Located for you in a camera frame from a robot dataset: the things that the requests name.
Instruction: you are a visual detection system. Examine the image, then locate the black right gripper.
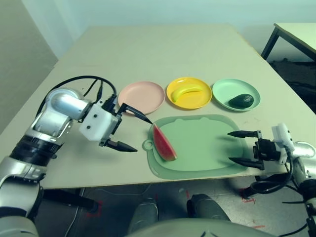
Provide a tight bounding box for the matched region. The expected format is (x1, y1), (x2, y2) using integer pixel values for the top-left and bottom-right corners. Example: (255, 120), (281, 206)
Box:
(227, 130), (281, 171)

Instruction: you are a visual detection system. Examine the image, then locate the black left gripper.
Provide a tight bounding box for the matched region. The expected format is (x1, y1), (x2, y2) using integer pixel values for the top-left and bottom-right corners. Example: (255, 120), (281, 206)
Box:
(100, 103), (153, 153)

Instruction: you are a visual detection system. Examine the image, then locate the toy watermelon slice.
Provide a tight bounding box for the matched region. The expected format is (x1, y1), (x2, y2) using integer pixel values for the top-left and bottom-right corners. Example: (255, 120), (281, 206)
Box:
(153, 123), (178, 162)

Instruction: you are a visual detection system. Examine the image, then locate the toy dark green avocado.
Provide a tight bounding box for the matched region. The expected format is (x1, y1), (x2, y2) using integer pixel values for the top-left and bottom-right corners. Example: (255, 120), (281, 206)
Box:
(228, 93), (254, 109)

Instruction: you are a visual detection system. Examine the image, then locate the toy yellow banana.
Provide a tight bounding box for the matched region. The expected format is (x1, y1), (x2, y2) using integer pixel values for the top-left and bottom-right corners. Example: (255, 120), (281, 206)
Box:
(171, 86), (203, 103)

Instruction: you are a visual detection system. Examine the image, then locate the pink plastic plate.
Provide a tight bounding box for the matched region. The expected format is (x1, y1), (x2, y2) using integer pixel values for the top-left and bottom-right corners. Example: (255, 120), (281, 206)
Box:
(118, 81), (165, 116)

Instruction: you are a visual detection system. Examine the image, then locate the large translucent green cutting board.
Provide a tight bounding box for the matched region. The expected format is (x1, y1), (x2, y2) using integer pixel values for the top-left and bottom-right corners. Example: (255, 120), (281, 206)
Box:
(142, 114), (249, 180)

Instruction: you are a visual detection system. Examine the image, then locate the light green plastic plate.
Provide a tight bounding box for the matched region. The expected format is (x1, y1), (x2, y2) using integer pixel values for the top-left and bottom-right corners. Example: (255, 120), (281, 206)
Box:
(212, 79), (261, 112)

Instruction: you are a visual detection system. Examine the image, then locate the yellow orange plastic plate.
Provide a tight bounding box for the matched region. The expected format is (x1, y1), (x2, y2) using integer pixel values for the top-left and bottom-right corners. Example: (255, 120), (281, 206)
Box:
(166, 77), (213, 110)

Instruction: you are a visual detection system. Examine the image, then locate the silver black robot right leg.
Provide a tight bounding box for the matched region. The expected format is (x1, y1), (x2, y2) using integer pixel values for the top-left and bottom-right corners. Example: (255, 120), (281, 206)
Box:
(187, 194), (232, 222)

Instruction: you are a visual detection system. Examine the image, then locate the grey robot torso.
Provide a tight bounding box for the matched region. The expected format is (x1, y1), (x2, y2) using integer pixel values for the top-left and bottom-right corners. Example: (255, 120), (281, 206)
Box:
(128, 218), (289, 237)

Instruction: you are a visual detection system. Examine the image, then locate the side table with black legs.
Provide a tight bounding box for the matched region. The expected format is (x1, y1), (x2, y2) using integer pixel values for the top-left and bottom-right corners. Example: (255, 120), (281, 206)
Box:
(261, 23), (316, 62)

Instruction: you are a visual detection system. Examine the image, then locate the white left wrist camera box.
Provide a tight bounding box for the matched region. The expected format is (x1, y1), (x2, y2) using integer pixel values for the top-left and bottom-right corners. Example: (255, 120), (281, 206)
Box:
(79, 100), (119, 142)

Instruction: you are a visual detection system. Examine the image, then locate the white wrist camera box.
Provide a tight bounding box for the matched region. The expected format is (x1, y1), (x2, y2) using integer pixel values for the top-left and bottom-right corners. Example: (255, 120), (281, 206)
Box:
(271, 122), (296, 165)
(79, 100), (119, 142)

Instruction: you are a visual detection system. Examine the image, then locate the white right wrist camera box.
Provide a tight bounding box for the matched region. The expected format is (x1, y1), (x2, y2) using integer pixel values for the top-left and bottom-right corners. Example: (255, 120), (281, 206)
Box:
(271, 122), (296, 165)

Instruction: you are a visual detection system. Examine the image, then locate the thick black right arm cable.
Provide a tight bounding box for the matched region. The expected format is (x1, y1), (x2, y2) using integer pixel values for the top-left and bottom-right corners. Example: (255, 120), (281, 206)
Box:
(243, 153), (294, 198)

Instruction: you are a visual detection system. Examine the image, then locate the small green ring-handled cutting board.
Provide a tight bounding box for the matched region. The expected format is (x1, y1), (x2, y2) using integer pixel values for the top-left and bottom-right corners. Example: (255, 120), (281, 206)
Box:
(142, 118), (241, 171)

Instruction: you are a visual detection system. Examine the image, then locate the thin black left wrist cable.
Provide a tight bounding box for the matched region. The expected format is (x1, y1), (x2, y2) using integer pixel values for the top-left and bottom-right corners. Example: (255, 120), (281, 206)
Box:
(82, 78), (104, 99)

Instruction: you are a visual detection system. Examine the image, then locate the thin white floor cable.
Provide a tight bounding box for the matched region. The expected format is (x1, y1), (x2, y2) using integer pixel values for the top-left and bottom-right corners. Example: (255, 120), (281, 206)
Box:
(98, 184), (152, 198)

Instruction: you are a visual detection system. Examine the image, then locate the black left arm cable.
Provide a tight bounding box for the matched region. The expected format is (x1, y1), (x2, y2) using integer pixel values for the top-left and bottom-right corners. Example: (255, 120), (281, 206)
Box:
(39, 75), (118, 119)

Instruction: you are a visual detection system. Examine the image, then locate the black table base frame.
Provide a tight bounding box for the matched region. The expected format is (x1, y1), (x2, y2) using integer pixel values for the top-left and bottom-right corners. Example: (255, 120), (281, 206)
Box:
(41, 189), (99, 213)

